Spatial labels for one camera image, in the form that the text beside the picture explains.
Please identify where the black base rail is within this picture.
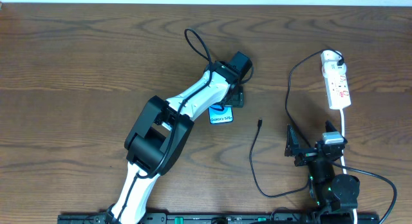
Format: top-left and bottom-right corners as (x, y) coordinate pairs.
(57, 211), (380, 224)

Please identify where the black USB charging cable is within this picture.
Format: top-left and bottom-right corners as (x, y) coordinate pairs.
(249, 48), (345, 198)

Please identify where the white USB charger plug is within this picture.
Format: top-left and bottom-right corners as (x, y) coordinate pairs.
(322, 61), (347, 78)

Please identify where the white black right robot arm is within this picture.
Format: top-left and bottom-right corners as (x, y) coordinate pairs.
(285, 121), (360, 223)

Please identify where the white power strip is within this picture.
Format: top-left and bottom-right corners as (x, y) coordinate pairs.
(321, 50), (351, 110)

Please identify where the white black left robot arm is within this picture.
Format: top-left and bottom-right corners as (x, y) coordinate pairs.
(106, 60), (253, 223)

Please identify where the blue Galaxy smartphone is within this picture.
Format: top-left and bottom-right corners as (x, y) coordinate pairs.
(208, 105), (234, 124)

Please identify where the white power strip cord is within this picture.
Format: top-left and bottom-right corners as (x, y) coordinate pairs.
(339, 108), (359, 224)

